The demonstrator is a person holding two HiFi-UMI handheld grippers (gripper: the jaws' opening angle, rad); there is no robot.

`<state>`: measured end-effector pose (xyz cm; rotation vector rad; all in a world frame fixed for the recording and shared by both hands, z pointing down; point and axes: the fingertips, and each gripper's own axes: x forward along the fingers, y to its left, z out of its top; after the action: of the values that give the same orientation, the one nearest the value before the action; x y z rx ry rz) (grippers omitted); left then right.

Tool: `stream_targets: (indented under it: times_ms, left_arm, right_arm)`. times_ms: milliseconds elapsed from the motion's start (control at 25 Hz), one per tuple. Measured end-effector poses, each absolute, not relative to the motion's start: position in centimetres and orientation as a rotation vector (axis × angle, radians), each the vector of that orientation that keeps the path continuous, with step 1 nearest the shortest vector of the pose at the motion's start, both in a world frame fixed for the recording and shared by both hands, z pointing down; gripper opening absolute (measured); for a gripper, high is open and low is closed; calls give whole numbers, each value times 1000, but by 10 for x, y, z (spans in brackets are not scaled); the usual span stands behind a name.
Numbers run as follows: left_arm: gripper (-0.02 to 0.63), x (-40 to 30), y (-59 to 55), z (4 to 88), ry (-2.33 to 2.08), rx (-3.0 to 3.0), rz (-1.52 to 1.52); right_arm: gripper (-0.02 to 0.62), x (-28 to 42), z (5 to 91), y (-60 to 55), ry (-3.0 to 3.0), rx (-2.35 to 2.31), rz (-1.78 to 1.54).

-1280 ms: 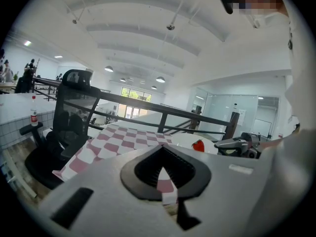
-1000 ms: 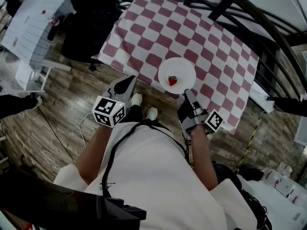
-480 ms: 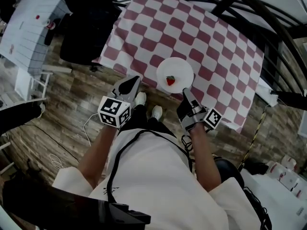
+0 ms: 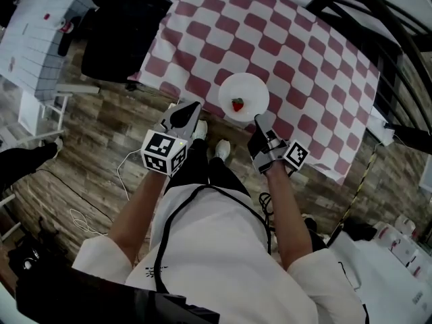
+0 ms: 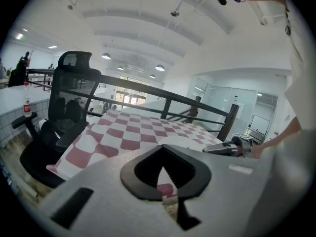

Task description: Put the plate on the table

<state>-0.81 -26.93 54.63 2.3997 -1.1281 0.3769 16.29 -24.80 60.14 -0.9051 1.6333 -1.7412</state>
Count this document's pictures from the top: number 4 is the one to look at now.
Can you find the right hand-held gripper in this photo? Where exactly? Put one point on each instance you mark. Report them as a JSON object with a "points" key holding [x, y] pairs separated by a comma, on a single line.
{"points": [[270, 155]]}

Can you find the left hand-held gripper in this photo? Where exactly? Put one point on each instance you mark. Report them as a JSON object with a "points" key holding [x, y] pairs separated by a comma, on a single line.
{"points": [[162, 154]]}

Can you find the red strawberry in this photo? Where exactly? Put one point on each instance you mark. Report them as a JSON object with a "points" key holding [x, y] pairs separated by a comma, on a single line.
{"points": [[237, 105]]}

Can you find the white round plate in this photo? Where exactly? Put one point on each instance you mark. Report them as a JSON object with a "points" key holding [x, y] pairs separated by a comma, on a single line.
{"points": [[249, 88]]}

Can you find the person's left forearm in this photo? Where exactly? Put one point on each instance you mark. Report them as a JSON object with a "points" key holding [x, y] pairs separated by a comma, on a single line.
{"points": [[138, 214]]}

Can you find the person's right forearm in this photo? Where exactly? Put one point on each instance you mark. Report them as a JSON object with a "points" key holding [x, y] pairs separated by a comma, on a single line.
{"points": [[290, 214]]}

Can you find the red white checkered table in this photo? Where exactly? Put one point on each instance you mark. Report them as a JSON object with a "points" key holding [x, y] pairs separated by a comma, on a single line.
{"points": [[270, 46]]}

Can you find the person's left white shoe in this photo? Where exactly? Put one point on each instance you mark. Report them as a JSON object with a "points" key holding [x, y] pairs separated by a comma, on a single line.
{"points": [[200, 130]]}

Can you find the person's white shoe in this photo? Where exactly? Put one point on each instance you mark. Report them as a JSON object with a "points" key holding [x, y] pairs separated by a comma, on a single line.
{"points": [[200, 130], [222, 150]]}

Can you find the person's right white shoe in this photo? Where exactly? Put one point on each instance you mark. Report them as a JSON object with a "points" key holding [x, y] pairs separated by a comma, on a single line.
{"points": [[222, 150]]}

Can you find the person's black trousers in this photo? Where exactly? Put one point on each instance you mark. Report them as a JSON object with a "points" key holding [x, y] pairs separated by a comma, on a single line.
{"points": [[199, 167]]}

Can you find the black mesh office chair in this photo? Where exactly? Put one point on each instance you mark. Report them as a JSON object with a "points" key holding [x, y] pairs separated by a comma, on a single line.
{"points": [[118, 39]]}

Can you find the white wooden chair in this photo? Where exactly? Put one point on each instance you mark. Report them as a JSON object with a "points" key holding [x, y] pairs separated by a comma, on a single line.
{"points": [[77, 89]]}

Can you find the yellow black hazard tape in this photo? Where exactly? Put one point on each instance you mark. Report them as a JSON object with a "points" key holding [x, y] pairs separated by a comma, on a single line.
{"points": [[362, 181]]}

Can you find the white flat board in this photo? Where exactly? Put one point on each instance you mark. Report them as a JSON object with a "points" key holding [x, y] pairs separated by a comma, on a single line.
{"points": [[379, 127]]}

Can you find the person's white shirt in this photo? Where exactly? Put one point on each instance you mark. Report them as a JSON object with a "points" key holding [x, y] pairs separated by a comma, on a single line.
{"points": [[219, 248]]}

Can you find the black bag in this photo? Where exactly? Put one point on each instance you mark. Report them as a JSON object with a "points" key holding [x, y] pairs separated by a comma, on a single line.
{"points": [[362, 231]]}

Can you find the red and white cup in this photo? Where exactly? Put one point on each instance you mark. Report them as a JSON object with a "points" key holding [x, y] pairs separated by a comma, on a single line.
{"points": [[67, 27]]}

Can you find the white grid-cloth table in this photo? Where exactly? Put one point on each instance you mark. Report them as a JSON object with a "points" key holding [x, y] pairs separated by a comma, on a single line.
{"points": [[37, 46]]}

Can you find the white packs with red print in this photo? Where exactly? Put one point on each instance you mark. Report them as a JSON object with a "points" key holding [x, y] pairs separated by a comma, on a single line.
{"points": [[401, 245]]}

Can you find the white side table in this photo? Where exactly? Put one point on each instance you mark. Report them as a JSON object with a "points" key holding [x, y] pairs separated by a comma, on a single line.
{"points": [[381, 282]]}

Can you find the black wearable camera rig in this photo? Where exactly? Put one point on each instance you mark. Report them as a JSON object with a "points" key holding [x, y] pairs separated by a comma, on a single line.
{"points": [[84, 299]]}

